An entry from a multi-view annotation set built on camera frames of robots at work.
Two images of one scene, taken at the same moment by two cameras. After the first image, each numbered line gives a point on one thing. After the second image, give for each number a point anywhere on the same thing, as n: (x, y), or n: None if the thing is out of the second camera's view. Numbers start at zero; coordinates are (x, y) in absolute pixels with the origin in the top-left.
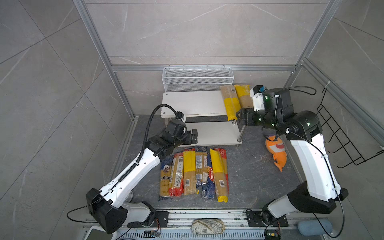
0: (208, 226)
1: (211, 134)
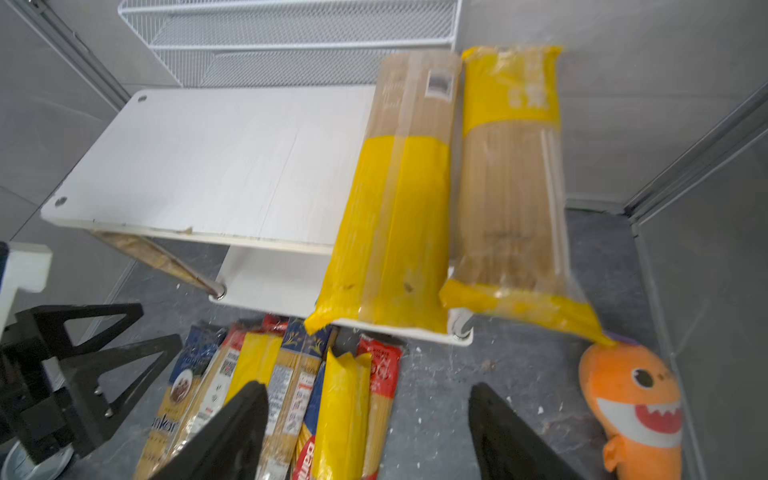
0: None
1: (259, 174)
